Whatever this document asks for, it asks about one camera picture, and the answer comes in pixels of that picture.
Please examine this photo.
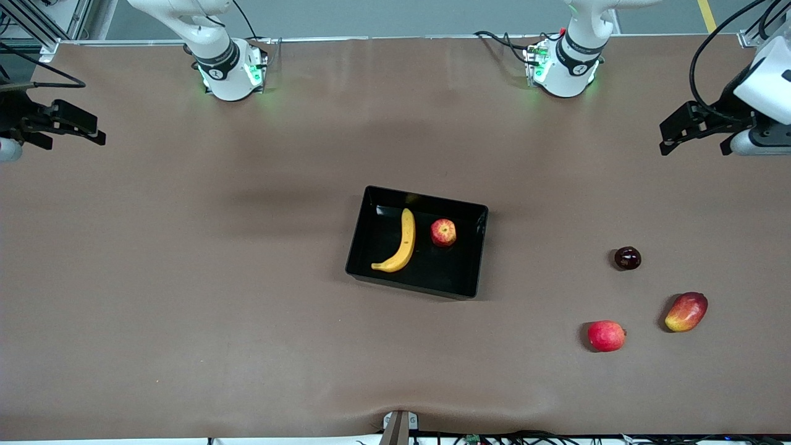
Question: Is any red pomegranate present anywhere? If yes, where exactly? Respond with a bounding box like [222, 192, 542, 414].
[587, 320, 627, 353]

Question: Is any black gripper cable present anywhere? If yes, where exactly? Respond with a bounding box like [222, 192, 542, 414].
[689, 0, 791, 115]
[0, 43, 87, 93]

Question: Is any black plastic tray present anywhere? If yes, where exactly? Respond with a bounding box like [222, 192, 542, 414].
[345, 185, 489, 301]

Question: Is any yellow banana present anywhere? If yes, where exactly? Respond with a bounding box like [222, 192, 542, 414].
[371, 208, 417, 273]

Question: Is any black left arm base cable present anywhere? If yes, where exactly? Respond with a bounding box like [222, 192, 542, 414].
[474, 30, 533, 66]

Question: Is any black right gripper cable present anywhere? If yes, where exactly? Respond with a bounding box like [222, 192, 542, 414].
[0, 43, 87, 93]

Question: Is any aluminium frame structure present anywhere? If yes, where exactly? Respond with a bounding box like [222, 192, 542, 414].
[0, 0, 95, 62]

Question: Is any red yellow apple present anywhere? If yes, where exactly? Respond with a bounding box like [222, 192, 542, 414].
[430, 218, 457, 248]

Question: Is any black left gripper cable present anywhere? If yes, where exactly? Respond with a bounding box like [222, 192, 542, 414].
[689, 0, 791, 115]

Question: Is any black right arm base cable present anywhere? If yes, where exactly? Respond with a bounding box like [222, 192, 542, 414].
[230, 0, 273, 44]

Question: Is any red yellow mango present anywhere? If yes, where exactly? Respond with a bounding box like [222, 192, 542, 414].
[664, 292, 709, 333]

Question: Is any black arm base cable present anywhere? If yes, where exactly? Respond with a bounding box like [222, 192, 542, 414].
[474, 30, 533, 66]
[230, 0, 273, 44]

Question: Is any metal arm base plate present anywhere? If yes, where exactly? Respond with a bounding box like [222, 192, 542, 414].
[247, 37, 282, 95]
[524, 42, 548, 85]

